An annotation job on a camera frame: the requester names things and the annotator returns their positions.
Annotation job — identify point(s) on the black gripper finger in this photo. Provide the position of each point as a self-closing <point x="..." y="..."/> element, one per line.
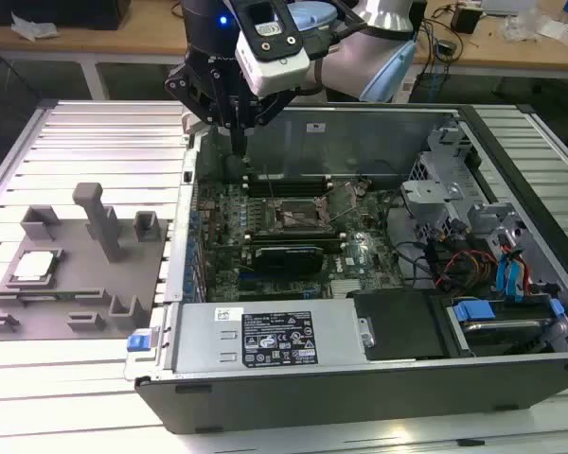
<point x="189" y="90"/>
<point x="270" y="106"/>

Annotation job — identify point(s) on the silver CPU green substrate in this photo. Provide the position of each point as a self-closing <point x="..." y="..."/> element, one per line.
<point x="34" y="266"/>

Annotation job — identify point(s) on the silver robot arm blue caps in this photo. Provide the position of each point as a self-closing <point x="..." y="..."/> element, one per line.
<point x="350" y="66"/>

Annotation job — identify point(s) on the CPU socket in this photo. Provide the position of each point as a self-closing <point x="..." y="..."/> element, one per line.
<point x="297" y="214"/>

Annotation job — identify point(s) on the light wooden desk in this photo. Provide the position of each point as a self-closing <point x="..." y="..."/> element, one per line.
<point x="123" y="40"/>

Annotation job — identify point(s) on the round coin battery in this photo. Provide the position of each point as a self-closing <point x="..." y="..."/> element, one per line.
<point x="361" y="189"/>

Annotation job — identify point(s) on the large black box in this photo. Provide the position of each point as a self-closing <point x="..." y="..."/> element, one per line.
<point x="76" y="12"/>

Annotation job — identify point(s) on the green motherboard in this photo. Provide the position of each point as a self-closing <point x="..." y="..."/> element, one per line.
<point x="364" y="227"/>

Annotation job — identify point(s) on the black graphics card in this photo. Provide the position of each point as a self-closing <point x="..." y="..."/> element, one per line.
<point x="289" y="259"/>

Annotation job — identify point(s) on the crumpled white paper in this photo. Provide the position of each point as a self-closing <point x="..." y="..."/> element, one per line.
<point x="33" y="28"/>

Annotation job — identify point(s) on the silver metal drive cage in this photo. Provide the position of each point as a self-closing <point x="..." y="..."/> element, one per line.
<point x="431" y="190"/>

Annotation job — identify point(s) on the silver chipset heatsink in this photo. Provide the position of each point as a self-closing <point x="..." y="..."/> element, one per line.
<point x="345" y="287"/>

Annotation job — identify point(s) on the grey plastic parts rack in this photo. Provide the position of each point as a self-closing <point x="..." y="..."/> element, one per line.
<point x="76" y="265"/>

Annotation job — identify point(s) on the small black cube device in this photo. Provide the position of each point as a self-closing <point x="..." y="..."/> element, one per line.
<point x="465" y="21"/>

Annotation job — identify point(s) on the green RAM stick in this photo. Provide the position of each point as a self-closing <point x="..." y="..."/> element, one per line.
<point x="61" y="296"/>

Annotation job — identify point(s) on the grey power supply unit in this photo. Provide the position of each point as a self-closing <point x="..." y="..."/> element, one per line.
<point x="199" y="340"/>

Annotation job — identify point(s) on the black plastic shroud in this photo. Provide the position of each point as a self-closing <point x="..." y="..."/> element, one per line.
<point x="397" y="326"/>

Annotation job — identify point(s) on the blue case latch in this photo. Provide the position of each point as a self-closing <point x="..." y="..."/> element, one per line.
<point x="139" y="341"/>

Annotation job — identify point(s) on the grey laptop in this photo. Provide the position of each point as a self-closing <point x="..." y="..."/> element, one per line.
<point x="506" y="5"/>

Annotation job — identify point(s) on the clear plastic bag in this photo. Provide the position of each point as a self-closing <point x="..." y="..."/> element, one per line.
<point x="525" y="23"/>

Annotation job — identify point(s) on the blue disk carrier with disk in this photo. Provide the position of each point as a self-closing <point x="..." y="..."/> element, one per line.
<point x="473" y="311"/>

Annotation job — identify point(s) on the black and silver PC case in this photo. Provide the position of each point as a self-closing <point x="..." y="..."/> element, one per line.
<point x="312" y="402"/>

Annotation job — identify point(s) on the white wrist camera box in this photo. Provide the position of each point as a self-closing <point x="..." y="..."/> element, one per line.
<point x="274" y="75"/>

